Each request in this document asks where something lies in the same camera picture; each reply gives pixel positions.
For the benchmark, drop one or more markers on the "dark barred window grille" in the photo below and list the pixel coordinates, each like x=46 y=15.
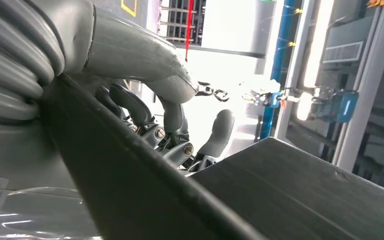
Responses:
x=178 y=20

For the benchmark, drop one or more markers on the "white pillar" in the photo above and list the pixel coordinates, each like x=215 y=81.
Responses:
x=291 y=82

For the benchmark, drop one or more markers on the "orange object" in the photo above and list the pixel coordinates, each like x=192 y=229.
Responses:
x=376 y=3

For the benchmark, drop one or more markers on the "grey pillar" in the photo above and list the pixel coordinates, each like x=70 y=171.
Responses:
x=367 y=99

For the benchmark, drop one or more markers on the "grey vent grille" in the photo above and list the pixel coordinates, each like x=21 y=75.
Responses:
x=342 y=52

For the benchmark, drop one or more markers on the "blue pillar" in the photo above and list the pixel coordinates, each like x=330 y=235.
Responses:
x=279 y=33

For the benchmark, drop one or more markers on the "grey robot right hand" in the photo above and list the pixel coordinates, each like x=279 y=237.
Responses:
x=129 y=49

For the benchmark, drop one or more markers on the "large blue hoist box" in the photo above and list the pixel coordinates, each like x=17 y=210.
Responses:
x=341 y=106

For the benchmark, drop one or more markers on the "small blue hoist box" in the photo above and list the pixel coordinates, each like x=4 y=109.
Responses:
x=274 y=99

